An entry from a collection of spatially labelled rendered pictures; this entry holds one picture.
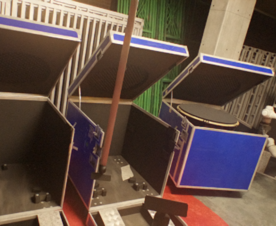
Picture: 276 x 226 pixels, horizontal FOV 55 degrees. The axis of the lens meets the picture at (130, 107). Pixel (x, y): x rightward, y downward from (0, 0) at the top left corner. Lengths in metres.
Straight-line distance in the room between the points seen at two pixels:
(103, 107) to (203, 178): 1.51
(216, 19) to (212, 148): 2.15
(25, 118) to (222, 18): 3.17
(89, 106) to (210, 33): 2.34
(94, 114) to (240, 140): 1.80
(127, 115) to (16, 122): 1.37
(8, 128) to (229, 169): 2.64
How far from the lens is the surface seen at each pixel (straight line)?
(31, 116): 3.10
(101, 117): 3.39
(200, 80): 3.81
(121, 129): 3.59
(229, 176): 3.68
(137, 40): 2.45
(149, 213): 2.89
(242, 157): 3.63
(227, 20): 4.56
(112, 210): 2.75
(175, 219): 2.99
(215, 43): 4.48
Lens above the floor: 1.79
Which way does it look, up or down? 15 degrees down
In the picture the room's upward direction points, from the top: 12 degrees clockwise
